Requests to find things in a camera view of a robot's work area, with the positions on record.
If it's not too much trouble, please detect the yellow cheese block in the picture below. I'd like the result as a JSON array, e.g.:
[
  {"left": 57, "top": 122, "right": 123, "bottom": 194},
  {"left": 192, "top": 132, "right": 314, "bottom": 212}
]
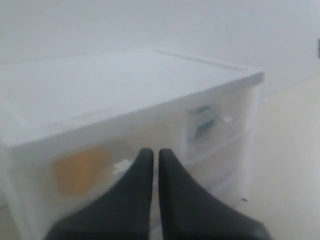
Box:
[{"left": 53, "top": 147, "right": 110, "bottom": 197}]

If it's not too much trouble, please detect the white plastic drawer cabinet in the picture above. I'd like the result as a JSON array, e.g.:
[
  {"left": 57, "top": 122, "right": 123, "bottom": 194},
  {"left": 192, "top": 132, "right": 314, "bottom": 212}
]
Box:
[{"left": 0, "top": 49, "right": 264, "bottom": 239}]

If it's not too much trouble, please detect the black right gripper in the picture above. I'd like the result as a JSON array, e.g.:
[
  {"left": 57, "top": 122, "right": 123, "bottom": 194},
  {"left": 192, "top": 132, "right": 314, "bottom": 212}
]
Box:
[{"left": 316, "top": 39, "right": 320, "bottom": 59}]

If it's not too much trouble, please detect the middle wide clear drawer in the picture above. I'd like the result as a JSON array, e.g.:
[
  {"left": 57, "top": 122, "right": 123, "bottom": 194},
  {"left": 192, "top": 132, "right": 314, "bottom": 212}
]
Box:
[{"left": 182, "top": 137, "right": 248, "bottom": 197}]

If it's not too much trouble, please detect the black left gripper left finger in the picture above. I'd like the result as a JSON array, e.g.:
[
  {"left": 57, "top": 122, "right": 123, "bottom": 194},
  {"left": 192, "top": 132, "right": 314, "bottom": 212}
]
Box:
[{"left": 45, "top": 148, "right": 153, "bottom": 240}]

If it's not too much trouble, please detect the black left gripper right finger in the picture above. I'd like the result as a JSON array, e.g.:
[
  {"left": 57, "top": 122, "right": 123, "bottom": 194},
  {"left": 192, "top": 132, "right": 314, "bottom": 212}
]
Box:
[{"left": 158, "top": 148, "right": 269, "bottom": 240}]

